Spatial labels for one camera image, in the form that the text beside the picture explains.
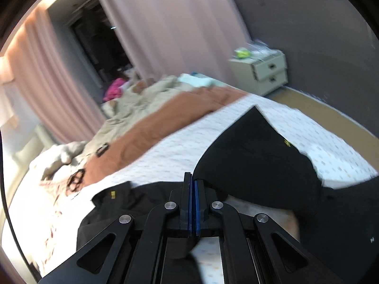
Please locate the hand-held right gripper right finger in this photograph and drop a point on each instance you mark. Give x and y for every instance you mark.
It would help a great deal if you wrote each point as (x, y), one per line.
(197, 210)

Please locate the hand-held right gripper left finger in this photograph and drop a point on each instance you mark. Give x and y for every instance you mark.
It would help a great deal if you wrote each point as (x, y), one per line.
(189, 207)

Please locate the black garment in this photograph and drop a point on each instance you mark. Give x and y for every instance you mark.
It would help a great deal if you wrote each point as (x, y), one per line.
(254, 159)

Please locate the white floral bed sheet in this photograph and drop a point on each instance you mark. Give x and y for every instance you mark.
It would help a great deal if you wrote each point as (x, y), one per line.
(177, 153)

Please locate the brown and beige duvet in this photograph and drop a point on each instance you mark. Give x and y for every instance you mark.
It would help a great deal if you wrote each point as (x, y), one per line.
(154, 115)

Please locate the small black buckle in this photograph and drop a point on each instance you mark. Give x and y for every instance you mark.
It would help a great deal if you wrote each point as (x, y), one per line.
(102, 149)

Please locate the light blue cloth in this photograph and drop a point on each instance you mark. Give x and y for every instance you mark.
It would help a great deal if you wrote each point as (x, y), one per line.
(194, 79)

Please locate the white pink patterned pillow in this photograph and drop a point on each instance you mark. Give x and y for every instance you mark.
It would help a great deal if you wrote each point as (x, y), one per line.
(59, 213)

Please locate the grey crumpled cloth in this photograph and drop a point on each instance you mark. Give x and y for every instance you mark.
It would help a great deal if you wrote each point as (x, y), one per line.
(63, 153)

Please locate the bright pink cloth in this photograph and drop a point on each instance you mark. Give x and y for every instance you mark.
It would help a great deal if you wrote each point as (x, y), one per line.
(114, 90)

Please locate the white nightstand with drawers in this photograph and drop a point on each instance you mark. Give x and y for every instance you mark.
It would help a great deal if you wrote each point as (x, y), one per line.
(266, 71)

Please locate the green small item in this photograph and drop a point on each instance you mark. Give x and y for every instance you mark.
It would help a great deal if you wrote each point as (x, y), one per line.
(242, 53)

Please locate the cream bed headboard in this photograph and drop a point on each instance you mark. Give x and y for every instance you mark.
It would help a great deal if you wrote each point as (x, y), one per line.
(26, 146)

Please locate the clear plastic packet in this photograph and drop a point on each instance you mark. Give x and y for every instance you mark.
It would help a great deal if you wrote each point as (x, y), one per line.
(263, 48)

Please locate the pink curtain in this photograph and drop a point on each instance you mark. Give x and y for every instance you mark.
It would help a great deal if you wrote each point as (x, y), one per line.
(50, 88)
(165, 20)

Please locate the dark window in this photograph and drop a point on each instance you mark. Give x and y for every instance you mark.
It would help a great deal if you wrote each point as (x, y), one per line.
(94, 35)

